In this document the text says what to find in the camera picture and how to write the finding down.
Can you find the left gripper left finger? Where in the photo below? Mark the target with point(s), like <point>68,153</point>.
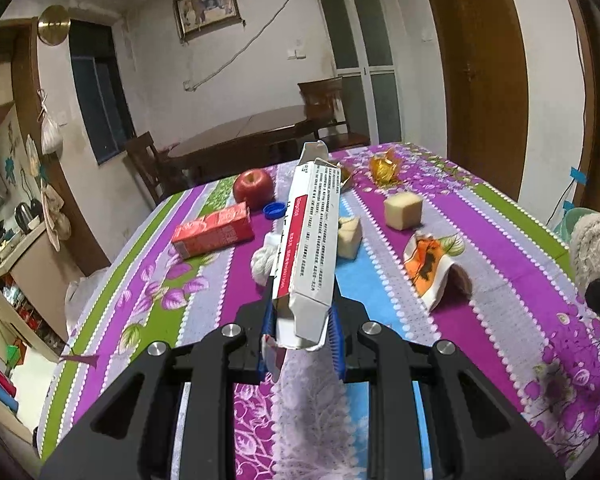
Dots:
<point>171,410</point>

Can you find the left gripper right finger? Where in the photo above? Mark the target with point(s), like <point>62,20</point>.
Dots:
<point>431,411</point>

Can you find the orange bicycle paper bag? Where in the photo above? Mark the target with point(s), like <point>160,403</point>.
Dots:
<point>431,263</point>

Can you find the white knotted cloth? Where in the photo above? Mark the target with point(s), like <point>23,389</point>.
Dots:
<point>263,261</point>

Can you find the yellow sponge block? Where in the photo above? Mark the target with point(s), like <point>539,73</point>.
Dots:
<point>403,211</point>
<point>349,237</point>

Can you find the green lined trash bin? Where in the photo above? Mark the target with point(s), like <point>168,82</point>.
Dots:
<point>566,226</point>

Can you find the floral striped tablecloth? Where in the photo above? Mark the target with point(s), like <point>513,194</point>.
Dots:
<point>490,278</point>

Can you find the red carton box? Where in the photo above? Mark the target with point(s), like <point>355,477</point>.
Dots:
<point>221,228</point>

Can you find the black electric kettle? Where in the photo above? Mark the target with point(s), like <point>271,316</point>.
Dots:
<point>25,213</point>

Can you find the blue bottle cap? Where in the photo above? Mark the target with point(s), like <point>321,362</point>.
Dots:
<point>274,210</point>

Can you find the wooden chair left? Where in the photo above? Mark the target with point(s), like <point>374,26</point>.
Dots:
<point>160,179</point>

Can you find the wooden chair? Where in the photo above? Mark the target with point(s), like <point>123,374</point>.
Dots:
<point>323,106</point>
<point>160,179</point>

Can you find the red apple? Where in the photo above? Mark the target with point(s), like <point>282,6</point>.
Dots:
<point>255,188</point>

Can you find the yellow candy wrapper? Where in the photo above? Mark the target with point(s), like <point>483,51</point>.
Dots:
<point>385,168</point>

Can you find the bagged bread bun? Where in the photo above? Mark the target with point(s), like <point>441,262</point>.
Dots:
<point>346,177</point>

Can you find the hanging white plastic bag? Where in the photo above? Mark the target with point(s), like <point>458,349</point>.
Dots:
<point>51,139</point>

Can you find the dark wooden dining table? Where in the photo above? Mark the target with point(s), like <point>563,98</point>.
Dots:
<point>256,141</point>

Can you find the dark window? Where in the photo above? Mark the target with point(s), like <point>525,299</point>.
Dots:
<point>101,98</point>

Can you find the wooden chair right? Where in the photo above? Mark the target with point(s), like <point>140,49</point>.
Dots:
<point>323,106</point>

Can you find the white glass double door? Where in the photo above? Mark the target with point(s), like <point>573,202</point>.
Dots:
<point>359,37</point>

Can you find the framed elephant picture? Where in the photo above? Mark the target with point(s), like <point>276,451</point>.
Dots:
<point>195,18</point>

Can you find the brass wall clock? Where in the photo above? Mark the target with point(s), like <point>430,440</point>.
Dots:
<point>53,25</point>

